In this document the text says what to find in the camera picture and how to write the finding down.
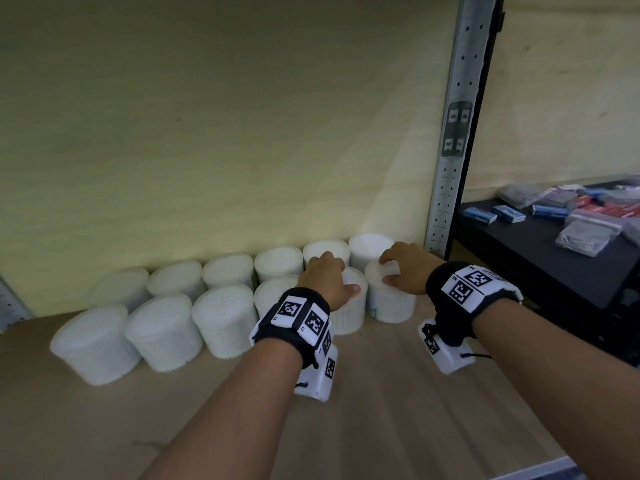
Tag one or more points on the person's left hand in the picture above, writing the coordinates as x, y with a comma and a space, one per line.
322, 279

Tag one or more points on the person's right hand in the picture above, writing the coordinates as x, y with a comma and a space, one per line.
415, 267

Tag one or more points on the person's right thumb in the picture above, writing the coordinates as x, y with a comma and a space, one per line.
391, 280

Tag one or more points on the person's left thumb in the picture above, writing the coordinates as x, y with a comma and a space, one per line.
351, 290

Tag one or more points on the white ribbed plastic jar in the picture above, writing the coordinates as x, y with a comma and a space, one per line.
352, 312
392, 302

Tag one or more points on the person's left forearm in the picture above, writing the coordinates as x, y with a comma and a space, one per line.
235, 414

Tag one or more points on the person's right forearm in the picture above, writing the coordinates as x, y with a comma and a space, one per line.
560, 374

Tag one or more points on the black wristband with marker tags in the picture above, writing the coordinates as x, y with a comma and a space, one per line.
300, 319
465, 289

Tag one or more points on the small blue box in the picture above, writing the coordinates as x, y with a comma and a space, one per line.
509, 213
550, 210
479, 215

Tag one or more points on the black shelf unit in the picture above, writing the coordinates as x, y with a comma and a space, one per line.
545, 269

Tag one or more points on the grey plastic-wrapped packet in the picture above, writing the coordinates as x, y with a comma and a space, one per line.
585, 239
597, 218
559, 198
524, 194

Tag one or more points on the grey sticker on upright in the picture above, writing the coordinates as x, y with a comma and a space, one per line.
457, 128

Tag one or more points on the grey perforated metal shelf upright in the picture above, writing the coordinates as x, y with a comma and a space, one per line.
11, 304
460, 119

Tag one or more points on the rows of white plastic jars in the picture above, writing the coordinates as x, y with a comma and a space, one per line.
165, 334

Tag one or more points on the red packet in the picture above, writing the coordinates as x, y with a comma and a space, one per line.
612, 208

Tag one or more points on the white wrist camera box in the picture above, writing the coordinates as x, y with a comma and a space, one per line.
445, 354
320, 374

